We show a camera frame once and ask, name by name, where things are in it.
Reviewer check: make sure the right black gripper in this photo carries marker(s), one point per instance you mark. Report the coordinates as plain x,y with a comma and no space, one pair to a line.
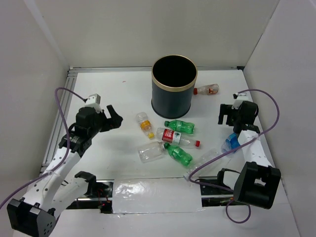
226,109

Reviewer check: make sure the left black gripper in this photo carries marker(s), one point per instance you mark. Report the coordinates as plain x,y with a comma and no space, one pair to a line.
115,121

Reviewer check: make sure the clear bottle yellow cap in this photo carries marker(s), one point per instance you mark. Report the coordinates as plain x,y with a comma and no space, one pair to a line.
145,125

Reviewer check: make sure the clear bottle white cap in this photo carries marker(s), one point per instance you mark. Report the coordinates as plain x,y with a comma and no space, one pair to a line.
211,154

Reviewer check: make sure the green bottle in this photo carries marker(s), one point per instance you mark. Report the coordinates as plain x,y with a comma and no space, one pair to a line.
178,154
180,126

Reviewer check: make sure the large clear crushed bottle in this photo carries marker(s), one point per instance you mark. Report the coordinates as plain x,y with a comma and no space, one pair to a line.
151,151

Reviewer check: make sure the clear bottle red white label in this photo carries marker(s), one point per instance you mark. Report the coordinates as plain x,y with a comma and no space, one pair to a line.
176,138

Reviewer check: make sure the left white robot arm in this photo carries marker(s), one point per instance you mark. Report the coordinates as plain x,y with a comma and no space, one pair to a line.
37,211

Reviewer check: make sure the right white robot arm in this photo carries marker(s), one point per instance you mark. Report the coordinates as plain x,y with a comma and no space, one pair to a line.
258,181

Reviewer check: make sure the dark round bin gold rim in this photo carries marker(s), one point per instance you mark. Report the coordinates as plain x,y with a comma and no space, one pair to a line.
173,82

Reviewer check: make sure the blue label clear bottle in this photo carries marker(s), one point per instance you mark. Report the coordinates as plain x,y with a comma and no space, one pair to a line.
230,143

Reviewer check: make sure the clear bottle red cap orange label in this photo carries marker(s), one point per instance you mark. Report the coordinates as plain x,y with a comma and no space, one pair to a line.
206,90

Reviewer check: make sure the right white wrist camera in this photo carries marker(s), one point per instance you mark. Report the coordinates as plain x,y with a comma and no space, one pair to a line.
238,99

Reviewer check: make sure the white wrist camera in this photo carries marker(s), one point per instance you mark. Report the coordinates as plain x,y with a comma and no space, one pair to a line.
93,101
238,99

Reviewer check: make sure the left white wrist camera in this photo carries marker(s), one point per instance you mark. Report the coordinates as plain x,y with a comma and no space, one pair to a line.
93,101

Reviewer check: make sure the aluminium frame rail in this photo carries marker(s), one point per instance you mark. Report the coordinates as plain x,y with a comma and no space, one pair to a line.
66,97

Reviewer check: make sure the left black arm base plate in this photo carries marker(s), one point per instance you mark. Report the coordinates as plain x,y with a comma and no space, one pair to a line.
100,199

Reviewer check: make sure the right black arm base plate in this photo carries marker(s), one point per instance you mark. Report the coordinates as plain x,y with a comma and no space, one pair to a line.
211,196

